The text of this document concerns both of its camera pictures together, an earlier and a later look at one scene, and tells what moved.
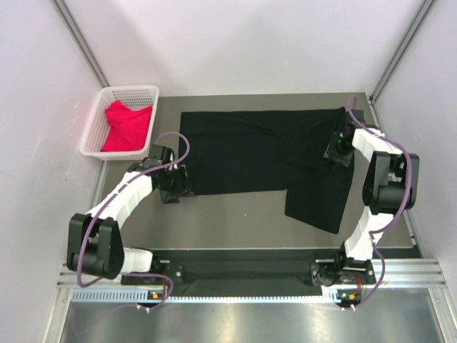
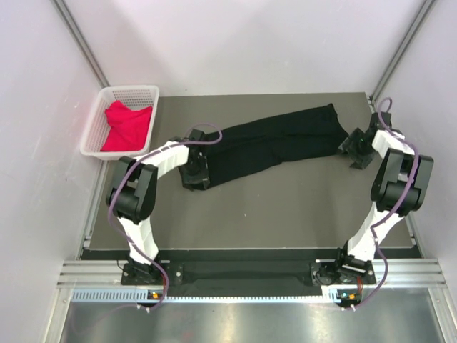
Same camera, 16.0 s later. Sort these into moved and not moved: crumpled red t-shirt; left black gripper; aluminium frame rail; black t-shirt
Moved: left black gripper; black t-shirt
Not moved: aluminium frame rail; crumpled red t-shirt
